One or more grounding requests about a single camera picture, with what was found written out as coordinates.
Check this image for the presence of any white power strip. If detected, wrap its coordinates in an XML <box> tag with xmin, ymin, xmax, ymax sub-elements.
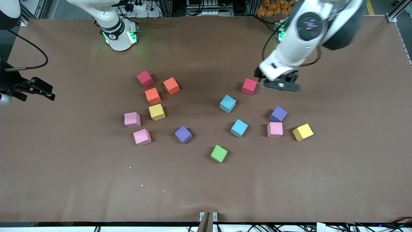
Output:
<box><xmin>124</xmin><ymin>1</ymin><xmax>148</xmax><ymax>12</ymax></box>

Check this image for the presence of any aluminium frame post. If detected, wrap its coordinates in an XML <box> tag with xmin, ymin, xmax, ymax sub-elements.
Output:
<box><xmin>247</xmin><ymin>0</ymin><xmax>260</xmax><ymax>16</ymax></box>
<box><xmin>160</xmin><ymin>0</ymin><xmax>173</xmax><ymax>17</ymax></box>

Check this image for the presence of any white rack device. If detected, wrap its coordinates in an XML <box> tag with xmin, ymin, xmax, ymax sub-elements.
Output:
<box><xmin>186</xmin><ymin>0</ymin><xmax>223</xmax><ymax>16</ymax></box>

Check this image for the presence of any metal table edge bracket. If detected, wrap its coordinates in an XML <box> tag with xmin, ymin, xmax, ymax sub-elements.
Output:
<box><xmin>199</xmin><ymin>212</ymin><xmax>218</xmax><ymax>232</ymax></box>

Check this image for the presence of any green foam cube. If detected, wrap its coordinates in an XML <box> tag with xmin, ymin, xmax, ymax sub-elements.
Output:
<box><xmin>211</xmin><ymin>144</ymin><xmax>228</xmax><ymax>164</ymax></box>

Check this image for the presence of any purple foam cube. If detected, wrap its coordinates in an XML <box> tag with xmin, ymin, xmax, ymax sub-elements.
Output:
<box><xmin>269</xmin><ymin>106</ymin><xmax>288</xmax><ymax>123</ymax></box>
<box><xmin>174</xmin><ymin>125</ymin><xmax>193</xmax><ymax>144</ymax></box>

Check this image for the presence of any red foam cube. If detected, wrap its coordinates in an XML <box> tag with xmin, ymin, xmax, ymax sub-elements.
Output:
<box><xmin>136</xmin><ymin>70</ymin><xmax>155</xmax><ymax>89</ymax></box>
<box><xmin>241</xmin><ymin>78</ymin><xmax>258</xmax><ymax>96</ymax></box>

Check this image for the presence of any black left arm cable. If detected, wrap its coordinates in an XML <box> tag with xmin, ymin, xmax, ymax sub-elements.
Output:
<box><xmin>262</xmin><ymin>24</ymin><xmax>322</xmax><ymax>69</ymax></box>

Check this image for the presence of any orange packets pile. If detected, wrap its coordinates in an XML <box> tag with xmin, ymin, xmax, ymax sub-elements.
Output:
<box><xmin>257</xmin><ymin>0</ymin><xmax>294</xmax><ymax>17</ymax></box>

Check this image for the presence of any orange foam cube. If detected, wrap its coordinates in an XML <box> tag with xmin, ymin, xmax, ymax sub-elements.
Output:
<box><xmin>163</xmin><ymin>77</ymin><xmax>180</xmax><ymax>95</ymax></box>
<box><xmin>145</xmin><ymin>87</ymin><xmax>162</xmax><ymax>106</ymax></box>

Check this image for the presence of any pink foam cube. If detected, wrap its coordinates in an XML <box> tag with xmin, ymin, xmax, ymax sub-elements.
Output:
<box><xmin>124</xmin><ymin>112</ymin><xmax>141</xmax><ymax>129</ymax></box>
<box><xmin>267</xmin><ymin>122</ymin><xmax>284</xmax><ymax>138</ymax></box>
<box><xmin>133</xmin><ymin>128</ymin><xmax>152</xmax><ymax>146</ymax></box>

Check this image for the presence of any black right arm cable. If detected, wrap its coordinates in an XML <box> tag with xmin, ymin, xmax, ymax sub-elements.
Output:
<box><xmin>5</xmin><ymin>29</ymin><xmax>49</xmax><ymax>71</ymax></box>

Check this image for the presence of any aluminium table side rail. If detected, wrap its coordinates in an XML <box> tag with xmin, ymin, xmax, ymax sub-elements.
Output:
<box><xmin>395</xmin><ymin>22</ymin><xmax>412</xmax><ymax>66</ymax></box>

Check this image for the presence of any blue foam cube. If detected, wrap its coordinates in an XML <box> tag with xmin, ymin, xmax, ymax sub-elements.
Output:
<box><xmin>220</xmin><ymin>94</ymin><xmax>237</xmax><ymax>114</ymax></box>
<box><xmin>230</xmin><ymin>119</ymin><xmax>249</xmax><ymax>138</ymax></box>

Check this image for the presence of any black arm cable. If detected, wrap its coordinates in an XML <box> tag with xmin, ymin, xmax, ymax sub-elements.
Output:
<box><xmin>262</xmin><ymin>24</ymin><xmax>322</xmax><ymax>69</ymax></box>
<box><xmin>5</xmin><ymin>29</ymin><xmax>49</xmax><ymax>71</ymax></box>

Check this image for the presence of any aluminium corner frame beam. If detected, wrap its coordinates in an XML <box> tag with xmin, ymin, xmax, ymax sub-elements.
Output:
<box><xmin>387</xmin><ymin>0</ymin><xmax>412</xmax><ymax>23</ymax></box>
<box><xmin>20</xmin><ymin>6</ymin><xmax>36</xmax><ymax>27</ymax></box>

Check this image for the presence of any brown paper table cover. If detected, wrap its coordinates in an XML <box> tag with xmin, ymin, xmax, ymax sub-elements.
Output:
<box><xmin>0</xmin><ymin>15</ymin><xmax>412</xmax><ymax>223</ymax></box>

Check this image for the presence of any yellow foam cube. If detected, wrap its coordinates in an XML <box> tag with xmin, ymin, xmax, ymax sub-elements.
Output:
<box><xmin>148</xmin><ymin>103</ymin><xmax>166</xmax><ymax>121</ymax></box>
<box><xmin>292</xmin><ymin>123</ymin><xmax>314</xmax><ymax>142</ymax></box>

